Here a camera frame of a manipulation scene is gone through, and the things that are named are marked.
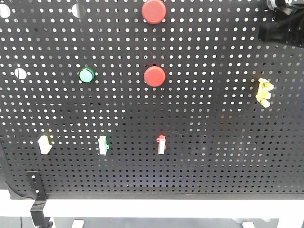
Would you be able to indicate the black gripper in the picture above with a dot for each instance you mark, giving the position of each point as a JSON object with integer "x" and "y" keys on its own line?
{"x": 287, "y": 27}

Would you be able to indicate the black silver rotary knob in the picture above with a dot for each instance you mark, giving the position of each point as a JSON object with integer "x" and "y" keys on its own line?
{"x": 274, "y": 4}

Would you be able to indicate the upper red push button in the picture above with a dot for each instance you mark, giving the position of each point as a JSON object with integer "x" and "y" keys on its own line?
{"x": 153, "y": 11}

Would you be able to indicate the red push button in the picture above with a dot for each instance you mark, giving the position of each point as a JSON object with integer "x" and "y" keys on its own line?
{"x": 153, "y": 11}
{"x": 154, "y": 76}

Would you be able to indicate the lower red push button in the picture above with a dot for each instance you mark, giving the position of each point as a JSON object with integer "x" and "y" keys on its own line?
{"x": 154, "y": 76}

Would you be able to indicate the white standing desk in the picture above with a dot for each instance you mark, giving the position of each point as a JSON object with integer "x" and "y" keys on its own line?
{"x": 151, "y": 213}

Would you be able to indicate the black perforated pegboard panel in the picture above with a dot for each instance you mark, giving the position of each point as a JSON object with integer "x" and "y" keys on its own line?
{"x": 221, "y": 143}

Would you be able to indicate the green push button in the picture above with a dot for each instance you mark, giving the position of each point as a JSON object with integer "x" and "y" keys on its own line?
{"x": 86, "y": 75}

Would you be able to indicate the yellow toggle handle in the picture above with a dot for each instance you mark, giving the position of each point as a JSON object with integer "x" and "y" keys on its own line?
{"x": 263, "y": 94}

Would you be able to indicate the red-white rocker switch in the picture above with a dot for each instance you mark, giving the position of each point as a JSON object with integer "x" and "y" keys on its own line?
{"x": 161, "y": 140}

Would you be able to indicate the green-white rocker switch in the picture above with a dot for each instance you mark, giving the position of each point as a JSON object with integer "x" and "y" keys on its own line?
{"x": 103, "y": 146}

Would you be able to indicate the yellow-white rocker switch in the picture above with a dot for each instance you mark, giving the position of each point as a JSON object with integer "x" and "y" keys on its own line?
{"x": 44, "y": 145}

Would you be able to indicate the left black clamp bracket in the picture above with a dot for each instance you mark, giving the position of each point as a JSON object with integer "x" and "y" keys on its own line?
{"x": 40, "y": 199}

